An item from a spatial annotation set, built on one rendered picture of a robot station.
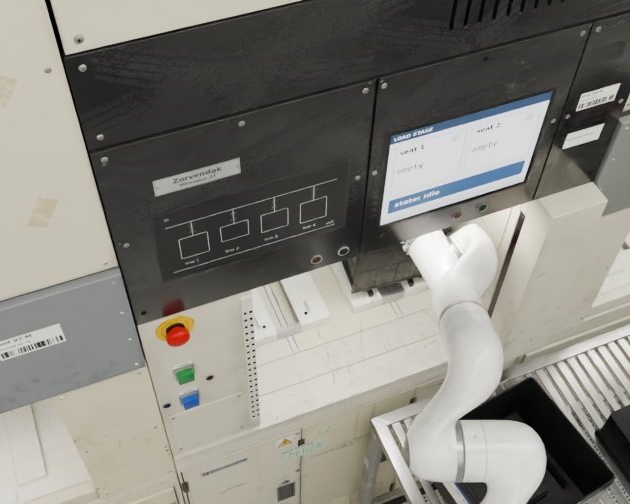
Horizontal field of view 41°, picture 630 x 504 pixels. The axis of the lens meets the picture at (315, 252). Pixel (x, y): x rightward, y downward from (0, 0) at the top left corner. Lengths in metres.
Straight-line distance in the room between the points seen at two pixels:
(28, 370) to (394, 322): 0.94
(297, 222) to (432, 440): 0.41
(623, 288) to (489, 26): 1.14
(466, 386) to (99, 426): 0.69
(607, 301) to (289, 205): 1.10
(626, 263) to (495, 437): 0.97
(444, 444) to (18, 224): 0.72
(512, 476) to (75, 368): 0.73
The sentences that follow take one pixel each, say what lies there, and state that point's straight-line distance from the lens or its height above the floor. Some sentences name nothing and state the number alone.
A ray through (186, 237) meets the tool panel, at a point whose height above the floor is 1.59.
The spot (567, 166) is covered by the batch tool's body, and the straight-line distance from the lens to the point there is 1.58.
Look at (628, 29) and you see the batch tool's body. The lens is 1.41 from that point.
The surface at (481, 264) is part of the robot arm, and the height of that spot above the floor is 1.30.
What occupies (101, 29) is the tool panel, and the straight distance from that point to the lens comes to 0.99.
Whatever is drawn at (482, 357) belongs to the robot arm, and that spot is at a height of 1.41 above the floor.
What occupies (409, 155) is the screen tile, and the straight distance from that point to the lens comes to 1.32.
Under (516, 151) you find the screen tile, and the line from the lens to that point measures 1.46.
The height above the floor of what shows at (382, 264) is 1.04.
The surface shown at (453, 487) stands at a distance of 1.88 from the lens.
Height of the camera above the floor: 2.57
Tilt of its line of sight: 53 degrees down
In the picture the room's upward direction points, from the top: 2 degrees clockwise
